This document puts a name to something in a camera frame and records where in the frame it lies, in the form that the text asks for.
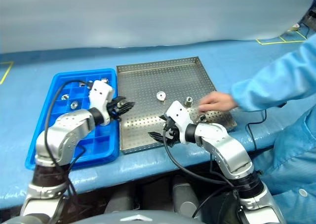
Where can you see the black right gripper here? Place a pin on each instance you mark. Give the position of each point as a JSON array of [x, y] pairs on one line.
[[171, 137]]

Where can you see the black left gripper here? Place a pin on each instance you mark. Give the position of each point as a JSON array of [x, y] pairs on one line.
[[114, 112]]

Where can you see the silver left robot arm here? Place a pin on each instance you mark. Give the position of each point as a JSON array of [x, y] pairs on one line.
[[71, 125]]

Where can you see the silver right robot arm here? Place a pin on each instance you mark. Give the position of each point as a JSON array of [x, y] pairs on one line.
[[222, 145]]

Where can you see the person's blue-sleeved forearm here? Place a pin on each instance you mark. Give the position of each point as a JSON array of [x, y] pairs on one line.
[[271, 80]]

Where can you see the perforated steel tray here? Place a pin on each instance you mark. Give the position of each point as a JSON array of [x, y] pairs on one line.
[[148, 85]]

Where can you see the blue compartment plastic tray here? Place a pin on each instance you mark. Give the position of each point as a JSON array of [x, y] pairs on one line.
[[103, 140]]

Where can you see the person's bare hand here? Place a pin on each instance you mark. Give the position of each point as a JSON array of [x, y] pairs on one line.
[[217, 100]]

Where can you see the grey rounded cylinder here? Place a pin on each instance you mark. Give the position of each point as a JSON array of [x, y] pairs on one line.
[[118, 203], [184, 196]]

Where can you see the grey robot torso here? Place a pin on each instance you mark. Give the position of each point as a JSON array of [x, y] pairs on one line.
[[133, 218]]

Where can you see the grey backdrop sheet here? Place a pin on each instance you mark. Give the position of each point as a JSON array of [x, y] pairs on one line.
[[148, 11]]

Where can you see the person's blue coat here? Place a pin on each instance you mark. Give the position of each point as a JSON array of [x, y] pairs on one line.
[[296, 159]]

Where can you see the small tape roll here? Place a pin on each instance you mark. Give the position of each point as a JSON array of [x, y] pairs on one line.
[[294, 27]]

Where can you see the dark equipment base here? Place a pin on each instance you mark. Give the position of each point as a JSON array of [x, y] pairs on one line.
[[310, 17]]

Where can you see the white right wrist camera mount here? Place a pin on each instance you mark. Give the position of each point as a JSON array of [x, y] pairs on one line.
[[180, 115]]

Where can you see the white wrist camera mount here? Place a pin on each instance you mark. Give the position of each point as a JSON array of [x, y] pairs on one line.
[[100, 93], [180, 115]]

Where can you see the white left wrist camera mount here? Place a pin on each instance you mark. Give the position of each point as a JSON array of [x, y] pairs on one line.
[[100, 93]]

